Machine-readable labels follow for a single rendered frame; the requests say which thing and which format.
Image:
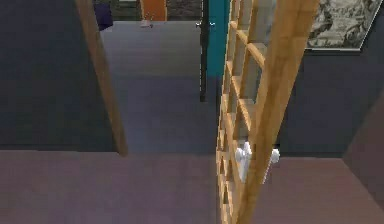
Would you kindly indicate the teal room door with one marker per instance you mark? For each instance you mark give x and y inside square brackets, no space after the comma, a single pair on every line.
[216,40]

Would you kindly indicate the wooden lattice room door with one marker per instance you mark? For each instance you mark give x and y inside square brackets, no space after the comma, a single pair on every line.
[280,83]

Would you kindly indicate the orange cupboard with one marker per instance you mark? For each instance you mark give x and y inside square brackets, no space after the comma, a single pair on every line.
[153,9]

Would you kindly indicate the dark purple chair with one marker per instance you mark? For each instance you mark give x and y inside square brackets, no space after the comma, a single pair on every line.
[103,14]

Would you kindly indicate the wooden door frame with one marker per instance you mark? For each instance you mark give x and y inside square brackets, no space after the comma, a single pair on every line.
[103,76]

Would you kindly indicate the grey framed wall picture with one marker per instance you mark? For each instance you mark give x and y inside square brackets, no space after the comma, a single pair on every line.
[340,23]

